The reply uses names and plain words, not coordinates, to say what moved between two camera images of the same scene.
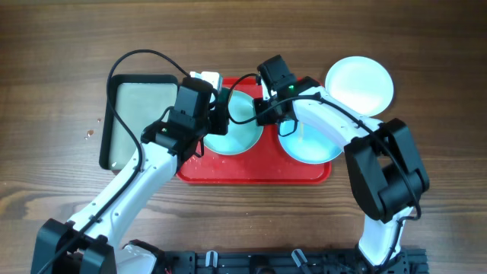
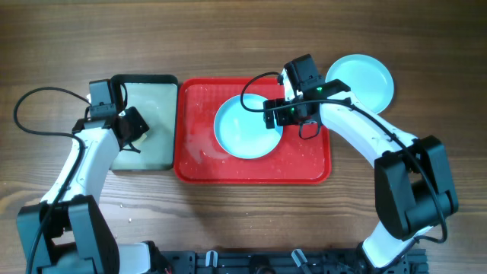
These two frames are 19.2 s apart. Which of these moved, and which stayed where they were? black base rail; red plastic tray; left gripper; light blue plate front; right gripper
Moved: light blue plate front; right gripper; left gripper
Stayed: black base rail; red plastic tray
